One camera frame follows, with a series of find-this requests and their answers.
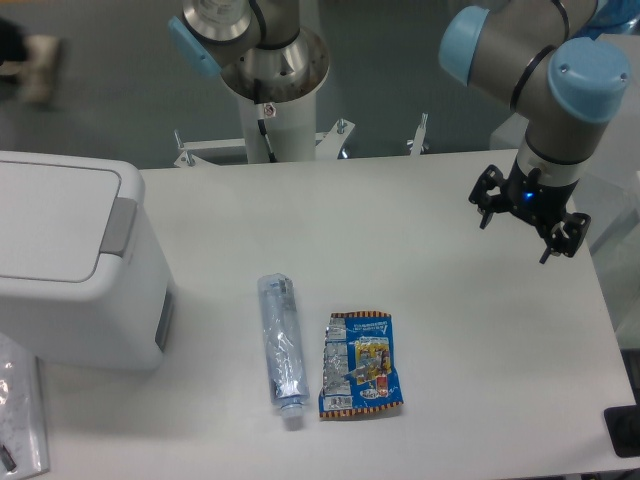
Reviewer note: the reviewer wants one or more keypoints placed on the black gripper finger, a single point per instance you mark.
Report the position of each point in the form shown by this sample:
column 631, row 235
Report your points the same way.
column 565, row 236
column 489, row 195

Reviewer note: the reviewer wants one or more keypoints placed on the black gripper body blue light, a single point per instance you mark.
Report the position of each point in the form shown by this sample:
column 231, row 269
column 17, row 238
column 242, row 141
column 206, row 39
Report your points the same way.
column 541, row 206

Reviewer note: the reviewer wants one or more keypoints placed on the white trash can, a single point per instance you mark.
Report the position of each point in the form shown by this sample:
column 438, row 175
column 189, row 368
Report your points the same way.
column 84, row 280

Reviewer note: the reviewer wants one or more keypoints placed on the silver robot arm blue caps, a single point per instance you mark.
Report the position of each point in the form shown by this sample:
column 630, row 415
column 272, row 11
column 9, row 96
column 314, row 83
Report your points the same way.
column 527, row 54

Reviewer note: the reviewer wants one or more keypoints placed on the table clamp bolt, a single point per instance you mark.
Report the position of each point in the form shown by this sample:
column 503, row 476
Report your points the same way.
column 418, row 144

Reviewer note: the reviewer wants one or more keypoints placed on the black device at table edge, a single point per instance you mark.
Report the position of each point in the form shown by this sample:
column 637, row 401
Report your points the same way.
column 623, row 426

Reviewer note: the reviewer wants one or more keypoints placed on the blue plastic bag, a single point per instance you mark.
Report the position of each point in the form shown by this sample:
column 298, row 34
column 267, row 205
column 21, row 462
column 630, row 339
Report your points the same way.
column 617, row 17

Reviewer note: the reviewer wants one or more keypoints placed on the blue snack wrapper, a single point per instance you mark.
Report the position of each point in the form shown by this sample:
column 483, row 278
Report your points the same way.
column 359, row 375

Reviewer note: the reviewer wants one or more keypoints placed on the crushed clear plastic bottle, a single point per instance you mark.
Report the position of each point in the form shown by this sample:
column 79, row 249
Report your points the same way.
column 283, row 346

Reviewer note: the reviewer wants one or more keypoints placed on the blurred beige object on floor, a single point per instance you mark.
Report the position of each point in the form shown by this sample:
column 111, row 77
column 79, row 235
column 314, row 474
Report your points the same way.
column 32, row 61

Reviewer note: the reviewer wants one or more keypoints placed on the clear plastic bag with paper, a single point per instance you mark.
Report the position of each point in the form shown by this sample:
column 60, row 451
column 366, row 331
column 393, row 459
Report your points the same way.
column 24, row 445

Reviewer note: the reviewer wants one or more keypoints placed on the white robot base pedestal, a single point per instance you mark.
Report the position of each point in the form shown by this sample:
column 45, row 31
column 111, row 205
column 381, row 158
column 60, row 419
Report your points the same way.
column 272, row 132

